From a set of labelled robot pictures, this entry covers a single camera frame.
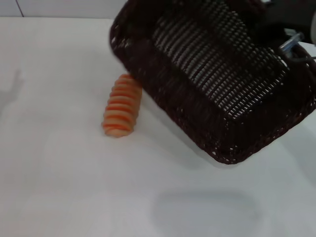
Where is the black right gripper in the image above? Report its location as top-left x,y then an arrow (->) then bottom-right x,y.
254,0 -> 316,42

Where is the dark brown wicker basket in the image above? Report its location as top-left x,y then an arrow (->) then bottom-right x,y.
108,0 -> 316,165

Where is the orange striped bread roll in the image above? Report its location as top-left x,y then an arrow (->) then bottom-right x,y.
102,73 -> 143,137

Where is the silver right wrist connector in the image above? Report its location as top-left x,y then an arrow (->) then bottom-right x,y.
278,32 -> 305,54

